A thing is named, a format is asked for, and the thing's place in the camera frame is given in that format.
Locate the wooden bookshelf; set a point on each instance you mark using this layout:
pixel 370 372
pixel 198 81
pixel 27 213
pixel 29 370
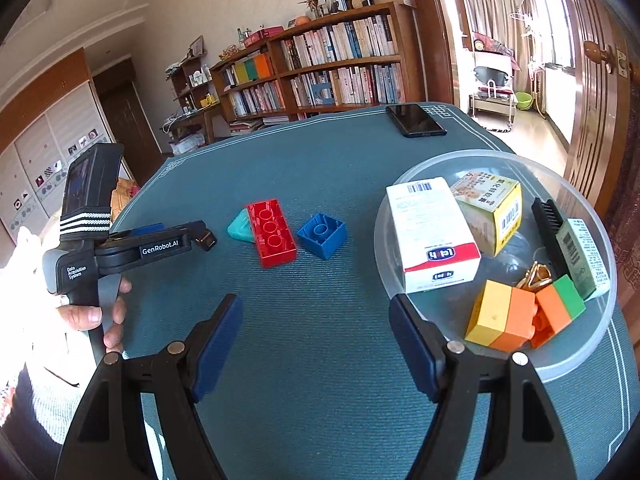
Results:
pixel 357 58

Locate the brown perfume bottle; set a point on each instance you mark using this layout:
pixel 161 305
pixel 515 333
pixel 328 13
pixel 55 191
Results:
pixel 205 240

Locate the rolling cart with basin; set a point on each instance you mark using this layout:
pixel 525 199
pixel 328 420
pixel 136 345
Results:
pixel 494 93

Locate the white baby wash box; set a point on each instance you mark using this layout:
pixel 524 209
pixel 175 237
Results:
pixel 435 245

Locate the small wooden shelf desk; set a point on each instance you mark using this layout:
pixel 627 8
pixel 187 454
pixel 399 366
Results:
pixel 196 98

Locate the black comb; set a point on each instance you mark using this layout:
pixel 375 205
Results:
pixel 549 219

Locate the blue table mat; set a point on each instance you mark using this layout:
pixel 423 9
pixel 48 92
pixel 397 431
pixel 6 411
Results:
pixel 315 386

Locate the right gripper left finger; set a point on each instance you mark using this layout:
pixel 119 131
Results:
pixel 109 436

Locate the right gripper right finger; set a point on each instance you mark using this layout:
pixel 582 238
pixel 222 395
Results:
pixel 498 406

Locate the clear plastic bowl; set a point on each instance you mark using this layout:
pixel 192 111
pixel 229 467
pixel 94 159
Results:
pixel 450 307

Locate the gold metal ring puzzle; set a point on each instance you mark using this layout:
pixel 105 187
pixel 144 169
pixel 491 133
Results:
pixel 537 277

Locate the teal dental floss case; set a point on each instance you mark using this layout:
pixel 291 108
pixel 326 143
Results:
pixel 240 227

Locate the black smartphone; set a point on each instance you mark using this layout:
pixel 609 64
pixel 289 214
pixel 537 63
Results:
pixel 413 121

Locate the blue toy block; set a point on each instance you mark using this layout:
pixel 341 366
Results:
pixel 322 235

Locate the person's left hand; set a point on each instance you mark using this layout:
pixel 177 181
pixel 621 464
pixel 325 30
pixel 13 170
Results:
pixel 90 317

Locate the small orange green block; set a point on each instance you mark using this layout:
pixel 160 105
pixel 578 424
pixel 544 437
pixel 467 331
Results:
pixel 558 304

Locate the yellow orange toy block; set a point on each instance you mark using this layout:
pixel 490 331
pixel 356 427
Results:
pixel 502 317

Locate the wooden door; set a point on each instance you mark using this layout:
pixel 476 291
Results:
pixel 602 102

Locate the red long toy block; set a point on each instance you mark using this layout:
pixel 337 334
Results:
pixel 273 239

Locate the yellow ointment box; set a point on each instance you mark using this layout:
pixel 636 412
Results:
pixel 493 207

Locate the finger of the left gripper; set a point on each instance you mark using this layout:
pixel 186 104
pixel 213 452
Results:
pixel 165 243
pixel 141 230

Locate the pale green medicine box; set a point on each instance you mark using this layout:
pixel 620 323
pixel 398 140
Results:
pixel 583 260

